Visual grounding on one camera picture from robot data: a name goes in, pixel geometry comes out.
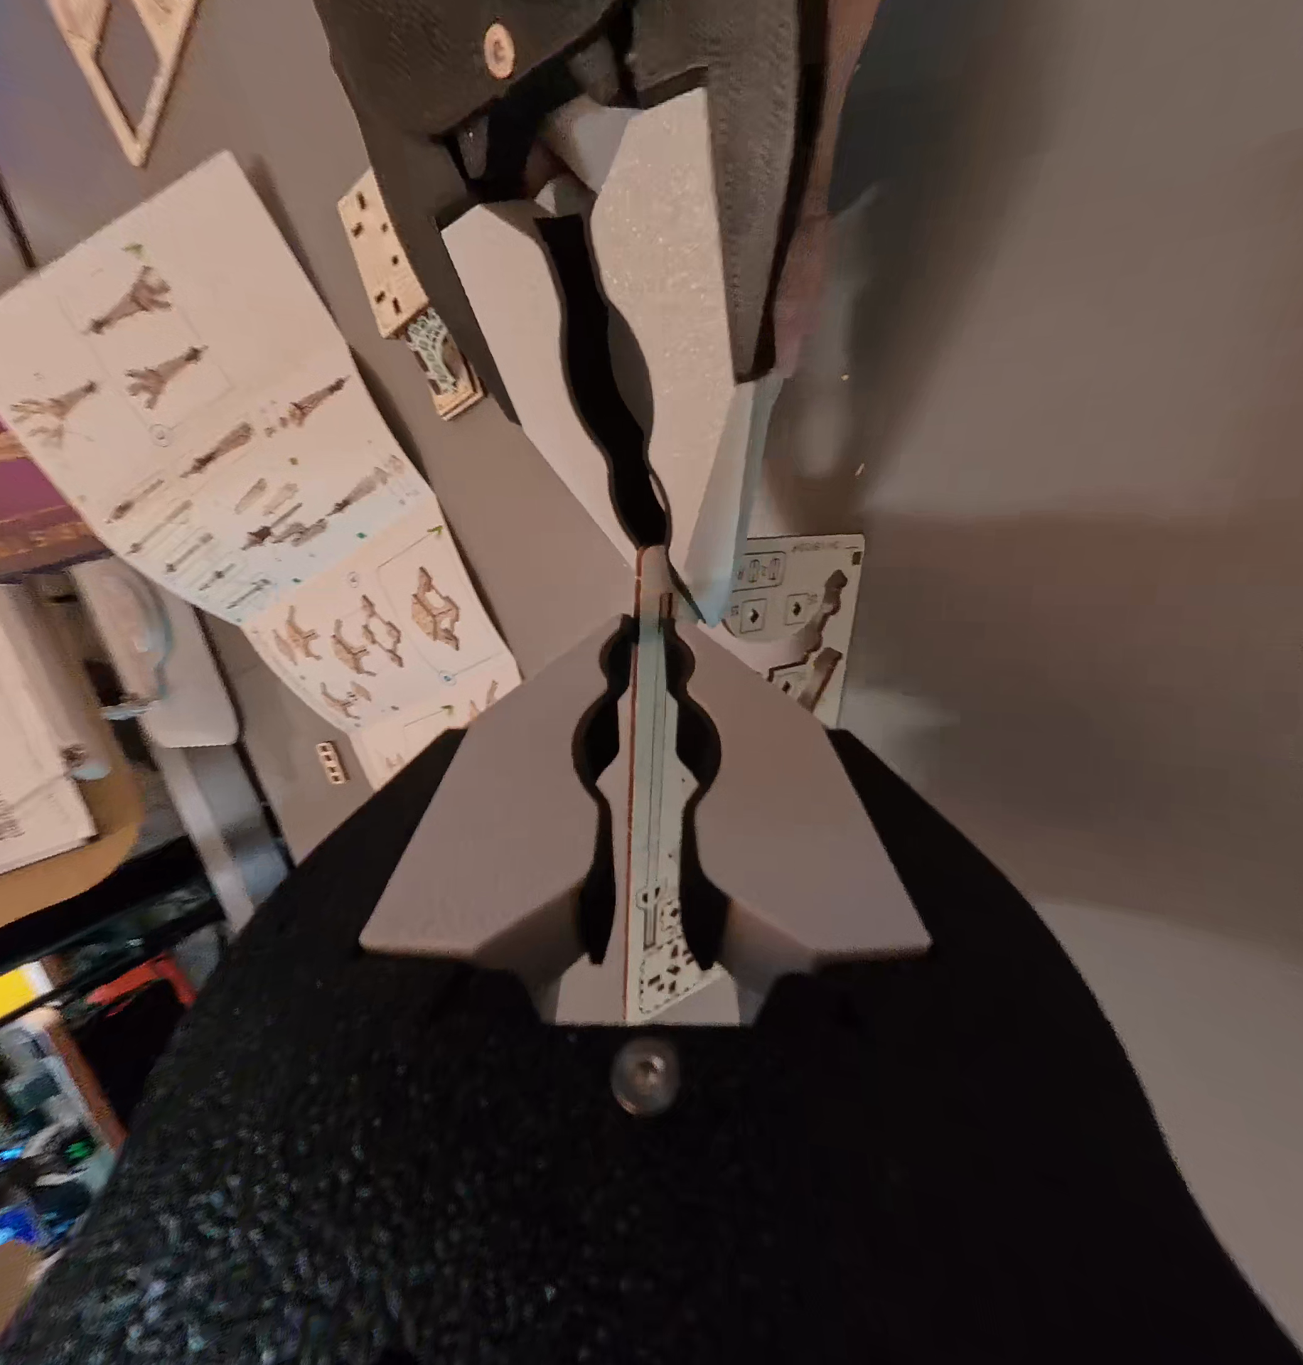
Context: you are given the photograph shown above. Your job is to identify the brown clipboard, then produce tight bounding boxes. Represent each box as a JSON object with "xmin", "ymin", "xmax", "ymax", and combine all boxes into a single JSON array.
[{"xmin": 0, "ymin": 746, "xmax": 149, "ymax": 941}]

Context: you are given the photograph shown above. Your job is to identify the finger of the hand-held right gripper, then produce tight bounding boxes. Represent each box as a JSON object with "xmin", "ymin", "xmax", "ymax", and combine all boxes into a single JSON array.
[
  {"xmin": 440, "ymin": 201, "xmax": 667, "ymax": 584},
  {"xmin": 533, "ymin": 88, "xmax": 788, "ymax": 627}
]

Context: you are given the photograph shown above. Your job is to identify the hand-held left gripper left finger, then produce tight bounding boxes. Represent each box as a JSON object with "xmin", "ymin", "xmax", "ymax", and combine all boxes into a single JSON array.
[{"xmin": 356, "ymin": 613, "xmax": 635, "ymax": 1026}]

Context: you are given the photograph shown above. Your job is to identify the purple puzzle box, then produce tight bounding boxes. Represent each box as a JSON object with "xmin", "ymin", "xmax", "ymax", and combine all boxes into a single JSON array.
[{"xmin": 0, "ymin": 382, "xmax": 116, "ymax": 589}]

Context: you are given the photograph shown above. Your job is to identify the wooden parts sheet round cutouts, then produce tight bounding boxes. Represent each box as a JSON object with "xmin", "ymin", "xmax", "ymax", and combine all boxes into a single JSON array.
[{"xmin": 617, "ymin": 543, "xmax": 740, "ymax": 1022}]

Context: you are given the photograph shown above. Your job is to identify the folded assembly instruction booklet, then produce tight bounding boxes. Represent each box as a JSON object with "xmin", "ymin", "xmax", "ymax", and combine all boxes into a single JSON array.
[{"xmin": 0, "ymin": 149, "xmax": 527, "ymax": 792}]

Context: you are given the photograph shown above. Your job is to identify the square wooden frame piece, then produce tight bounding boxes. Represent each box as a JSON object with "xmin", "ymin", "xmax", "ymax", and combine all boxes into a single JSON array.
[{"xmin": 45, "ymin": 0, "xmax": 201, "ymax": 170}]

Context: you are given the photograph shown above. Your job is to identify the wooden tower base model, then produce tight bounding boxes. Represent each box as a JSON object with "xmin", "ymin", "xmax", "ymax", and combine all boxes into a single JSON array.
[{"xmin": 337, "ymin": 164, "xmax": 489, "ymax": 420}]

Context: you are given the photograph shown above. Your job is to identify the wooden parts sheet leg cutouts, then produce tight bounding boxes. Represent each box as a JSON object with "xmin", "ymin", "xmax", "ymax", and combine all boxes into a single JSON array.
[{"xmin": 718, "ymin": 531, "xmax": 868, "ymax": 734}]

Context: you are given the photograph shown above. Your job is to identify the person's right hand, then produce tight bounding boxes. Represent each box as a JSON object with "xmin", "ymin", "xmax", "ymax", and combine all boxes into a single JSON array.
[{"xmin": 783, "ymin": 191, "xmax": 838, "ymax": 368}]

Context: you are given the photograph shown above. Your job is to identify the grey desk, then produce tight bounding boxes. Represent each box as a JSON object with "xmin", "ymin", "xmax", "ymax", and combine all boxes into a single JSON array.
[{"xmin": 0, "ymin": 0, "xmax": 1303, "ymax": 1206}]

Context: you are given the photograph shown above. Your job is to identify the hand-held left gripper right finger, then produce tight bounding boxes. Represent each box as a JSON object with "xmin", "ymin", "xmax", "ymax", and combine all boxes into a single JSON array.
[{"xmin": 667, "ymin": 619, "xmax": 937, "ymax": 1022}]

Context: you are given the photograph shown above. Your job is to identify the printed instruction sheet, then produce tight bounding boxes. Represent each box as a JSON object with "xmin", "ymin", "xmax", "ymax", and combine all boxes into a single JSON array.
[{"xmin": 0, "ymin": 584, "xmax": 103, "ymax": 888}]

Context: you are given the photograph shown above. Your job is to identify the white monitor stand base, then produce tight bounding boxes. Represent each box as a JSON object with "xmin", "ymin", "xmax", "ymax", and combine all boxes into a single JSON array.
[{"xmin": 70, "ymin": 554, "xmax": 242, "ymax": 749}]

